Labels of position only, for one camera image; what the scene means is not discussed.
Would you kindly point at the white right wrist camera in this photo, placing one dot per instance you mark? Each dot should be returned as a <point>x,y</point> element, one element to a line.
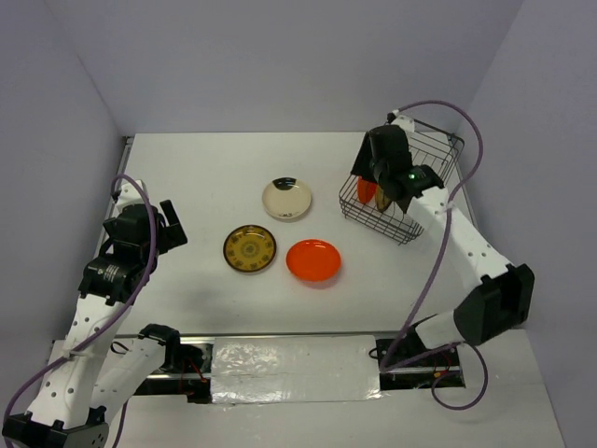
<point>398,118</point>

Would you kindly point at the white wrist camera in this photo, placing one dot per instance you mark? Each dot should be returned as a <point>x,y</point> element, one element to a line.
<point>130,193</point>
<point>398,118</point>

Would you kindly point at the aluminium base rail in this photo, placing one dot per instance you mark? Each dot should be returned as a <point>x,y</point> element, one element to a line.
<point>191,374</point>

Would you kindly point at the yellow patterned plate brown rim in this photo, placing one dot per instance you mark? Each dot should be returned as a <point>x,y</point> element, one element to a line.
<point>382,201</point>

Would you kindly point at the orange plate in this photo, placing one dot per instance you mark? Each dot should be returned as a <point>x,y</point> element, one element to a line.
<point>313,260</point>
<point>365,190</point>

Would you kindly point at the aluminium table edge rail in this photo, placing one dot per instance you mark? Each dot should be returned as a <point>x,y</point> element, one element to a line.
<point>128,141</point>

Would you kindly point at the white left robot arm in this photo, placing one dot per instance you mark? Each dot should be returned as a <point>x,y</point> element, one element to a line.
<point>77,401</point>

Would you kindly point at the silver foil tape cover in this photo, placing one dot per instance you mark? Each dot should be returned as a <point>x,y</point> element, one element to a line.
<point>294,369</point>

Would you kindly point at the cream plate floral print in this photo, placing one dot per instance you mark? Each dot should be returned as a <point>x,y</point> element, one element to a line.
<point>287,198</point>

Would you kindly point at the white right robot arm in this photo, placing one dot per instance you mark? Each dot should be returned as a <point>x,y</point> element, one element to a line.
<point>498,293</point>

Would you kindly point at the grey wire dish rack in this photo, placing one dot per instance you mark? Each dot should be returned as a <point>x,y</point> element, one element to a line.
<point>429,146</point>

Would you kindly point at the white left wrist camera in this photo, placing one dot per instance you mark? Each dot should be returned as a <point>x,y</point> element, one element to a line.
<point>130,193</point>

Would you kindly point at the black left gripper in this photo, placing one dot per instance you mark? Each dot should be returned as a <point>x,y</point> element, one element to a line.
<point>171,236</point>

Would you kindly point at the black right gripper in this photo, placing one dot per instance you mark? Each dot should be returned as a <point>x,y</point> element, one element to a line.
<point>360,166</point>

